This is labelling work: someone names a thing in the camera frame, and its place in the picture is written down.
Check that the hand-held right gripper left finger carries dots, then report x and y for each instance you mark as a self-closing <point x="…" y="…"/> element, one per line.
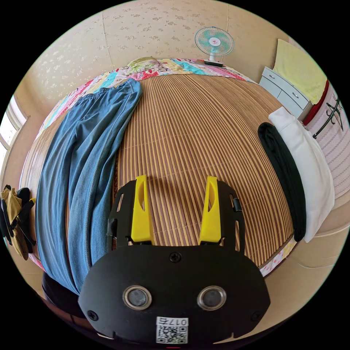
<point x="141" y="218"/>

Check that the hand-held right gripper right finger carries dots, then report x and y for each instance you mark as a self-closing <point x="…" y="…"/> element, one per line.
<point x="212" y="218"/>

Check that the light blue jeans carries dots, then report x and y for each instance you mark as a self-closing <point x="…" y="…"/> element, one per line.
<point x="82" y="169"/>

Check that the bed with woven mat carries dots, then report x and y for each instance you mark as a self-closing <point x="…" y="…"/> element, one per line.
<point x="197" y="131"/>

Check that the pile of clothes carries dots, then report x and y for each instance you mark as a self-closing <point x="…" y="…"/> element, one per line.
<point x="300" y="169"/>

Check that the person's body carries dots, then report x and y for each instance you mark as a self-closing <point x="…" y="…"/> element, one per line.
<point x="58" y="298"/>

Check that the yellow and black bag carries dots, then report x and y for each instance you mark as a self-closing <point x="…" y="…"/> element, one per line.
<point x="16" y="218"/>

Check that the white cupboard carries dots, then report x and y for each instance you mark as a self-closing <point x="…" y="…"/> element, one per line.
<point x="284" y="91"/>

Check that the floral pillow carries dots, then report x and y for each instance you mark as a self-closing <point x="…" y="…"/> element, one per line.
<point x="142" y="64"/>

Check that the window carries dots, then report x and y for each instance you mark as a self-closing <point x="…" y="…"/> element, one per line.
<point x="9" y="125"/>

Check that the yellow towel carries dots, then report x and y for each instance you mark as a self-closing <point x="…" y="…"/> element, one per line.
<point x="300" y="71"/>

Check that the teal table fan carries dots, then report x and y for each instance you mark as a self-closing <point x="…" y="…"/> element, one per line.
<point x="214" y="43"/>

